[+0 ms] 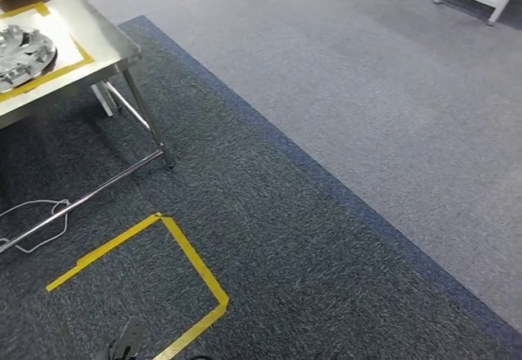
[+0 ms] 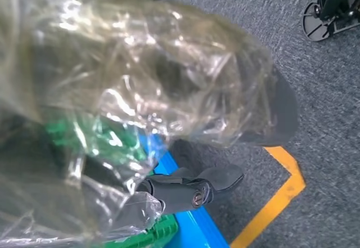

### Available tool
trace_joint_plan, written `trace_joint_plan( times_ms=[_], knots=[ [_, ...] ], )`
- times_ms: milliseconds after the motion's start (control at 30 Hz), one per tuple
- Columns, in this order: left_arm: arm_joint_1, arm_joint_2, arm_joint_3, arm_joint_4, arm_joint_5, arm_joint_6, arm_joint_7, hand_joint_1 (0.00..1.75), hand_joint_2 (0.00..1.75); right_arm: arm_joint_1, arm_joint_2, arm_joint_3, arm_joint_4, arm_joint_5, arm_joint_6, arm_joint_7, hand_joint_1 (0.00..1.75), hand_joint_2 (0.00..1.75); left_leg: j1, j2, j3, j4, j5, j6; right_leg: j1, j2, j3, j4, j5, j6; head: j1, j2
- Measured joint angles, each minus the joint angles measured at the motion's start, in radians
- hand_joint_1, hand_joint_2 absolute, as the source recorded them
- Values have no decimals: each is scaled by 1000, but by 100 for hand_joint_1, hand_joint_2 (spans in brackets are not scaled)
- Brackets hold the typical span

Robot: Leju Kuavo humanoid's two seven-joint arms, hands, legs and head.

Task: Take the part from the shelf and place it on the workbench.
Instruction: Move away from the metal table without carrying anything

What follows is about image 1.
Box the yellow workbench tape outline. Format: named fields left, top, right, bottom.
left=0, top=1, right=95, bottom=105

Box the steel workbench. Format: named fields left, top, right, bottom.
left=0, top=0, right=177, bottom=256

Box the long grey plastic part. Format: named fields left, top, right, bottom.
left=0, top=24, right=59, bottom=94

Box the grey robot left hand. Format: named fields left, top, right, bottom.
left=109, top=316, right=149, bottom=360

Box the white power cable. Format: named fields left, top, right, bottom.
left=0, top=198, right=72, bottom=255

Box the yellow floor tape strip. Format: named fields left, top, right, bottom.
left=45, top=211, right=230, bottom=360

